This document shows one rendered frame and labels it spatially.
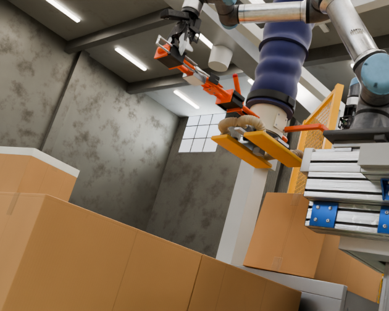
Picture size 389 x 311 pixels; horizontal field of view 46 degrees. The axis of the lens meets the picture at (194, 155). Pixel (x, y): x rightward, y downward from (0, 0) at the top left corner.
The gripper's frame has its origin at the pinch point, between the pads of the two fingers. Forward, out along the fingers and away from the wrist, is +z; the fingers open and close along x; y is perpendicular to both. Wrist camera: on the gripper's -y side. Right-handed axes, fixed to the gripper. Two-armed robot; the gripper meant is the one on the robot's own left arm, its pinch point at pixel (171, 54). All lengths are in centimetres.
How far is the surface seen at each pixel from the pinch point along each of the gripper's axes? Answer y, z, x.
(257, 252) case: 92, 52, 13
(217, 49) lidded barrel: 472, -423, 554
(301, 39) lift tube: 58, -42, -10
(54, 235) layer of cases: -27, 76, -15
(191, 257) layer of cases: 22, 69, -17
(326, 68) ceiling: 791, -554, 497
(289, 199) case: 95, 23, 4
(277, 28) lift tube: 50, -45, -1
